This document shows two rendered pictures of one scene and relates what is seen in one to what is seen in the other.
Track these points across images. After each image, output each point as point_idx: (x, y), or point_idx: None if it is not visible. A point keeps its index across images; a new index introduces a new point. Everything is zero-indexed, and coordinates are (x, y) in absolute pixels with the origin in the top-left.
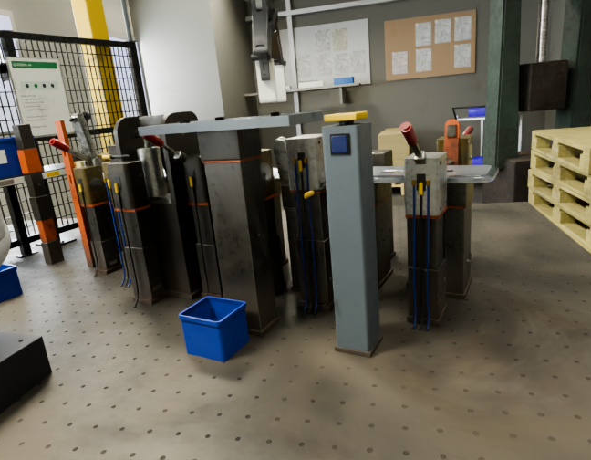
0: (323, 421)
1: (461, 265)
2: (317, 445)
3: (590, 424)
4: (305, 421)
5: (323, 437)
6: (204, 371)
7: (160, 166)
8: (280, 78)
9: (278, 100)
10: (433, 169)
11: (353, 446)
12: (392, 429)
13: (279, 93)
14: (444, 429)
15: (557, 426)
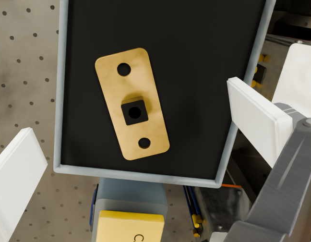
0: (29, 92)
1: (235, 182)
2: (6, 95)
3: (79, 221)
4: (24, 81)
5: (14, 97)
6: None
7: None
8: (257, 140)
9: (230, 100)
10: None
11: (15, 115)
12: (38, 134)
13: (237, 113)
14: (50, 160)
15: (72, 208)
